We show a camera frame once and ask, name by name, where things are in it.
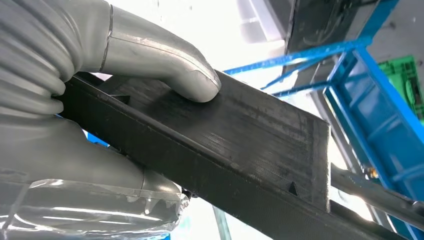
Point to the shiny steel bar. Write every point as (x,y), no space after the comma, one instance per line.
(371,192)

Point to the blue metal shelf rack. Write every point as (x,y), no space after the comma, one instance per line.
(374,132)

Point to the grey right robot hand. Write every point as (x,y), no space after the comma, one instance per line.
(66,165)

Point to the green plastic crate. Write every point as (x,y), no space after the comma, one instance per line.
(402,79)

